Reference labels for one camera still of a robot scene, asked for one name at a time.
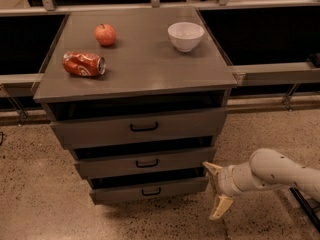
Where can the crushed red soda can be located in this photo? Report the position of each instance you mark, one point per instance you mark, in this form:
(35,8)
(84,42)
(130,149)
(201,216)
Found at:
(84,64)

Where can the grey drawer cabinet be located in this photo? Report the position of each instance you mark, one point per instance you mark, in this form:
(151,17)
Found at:
(144,74)

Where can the grey drawer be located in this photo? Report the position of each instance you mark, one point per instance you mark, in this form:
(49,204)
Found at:
(149,190)
(118,130)
(134,164)

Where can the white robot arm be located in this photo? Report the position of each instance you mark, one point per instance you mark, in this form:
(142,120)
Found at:
(266,169)

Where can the grey bottom drawer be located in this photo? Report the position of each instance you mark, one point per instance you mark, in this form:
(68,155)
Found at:
(149,190)

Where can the white ceramic bowl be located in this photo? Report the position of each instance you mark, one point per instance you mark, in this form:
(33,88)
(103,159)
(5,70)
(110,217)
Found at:
(185,36)

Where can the grey metal railing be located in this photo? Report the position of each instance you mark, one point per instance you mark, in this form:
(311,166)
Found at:
(13,87)

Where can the red apple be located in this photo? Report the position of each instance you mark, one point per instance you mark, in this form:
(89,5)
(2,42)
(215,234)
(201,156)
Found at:
(105,34)

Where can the grey top drawer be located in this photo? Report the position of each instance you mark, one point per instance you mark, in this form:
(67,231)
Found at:
(118,130)

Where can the grey middle drawer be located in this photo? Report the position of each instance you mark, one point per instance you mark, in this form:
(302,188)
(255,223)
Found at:
(134,164)

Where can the black metal bar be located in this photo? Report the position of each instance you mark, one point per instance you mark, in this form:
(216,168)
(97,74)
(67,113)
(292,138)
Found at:
(309,206)

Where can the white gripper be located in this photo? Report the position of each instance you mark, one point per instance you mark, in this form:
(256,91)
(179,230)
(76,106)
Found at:
(225,180)

